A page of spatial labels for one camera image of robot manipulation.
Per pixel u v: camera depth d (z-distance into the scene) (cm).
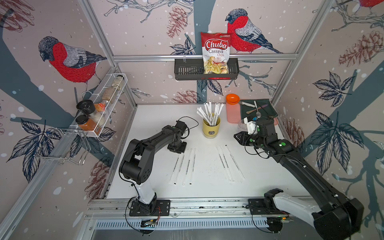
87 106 62
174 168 87
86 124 60
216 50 82
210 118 95
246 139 66
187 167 88
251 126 70
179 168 88
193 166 88
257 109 115
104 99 76
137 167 47
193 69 101
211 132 93
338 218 36
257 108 118
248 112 114
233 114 115
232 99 119
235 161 90
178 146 79
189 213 73
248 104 120
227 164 88
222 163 88
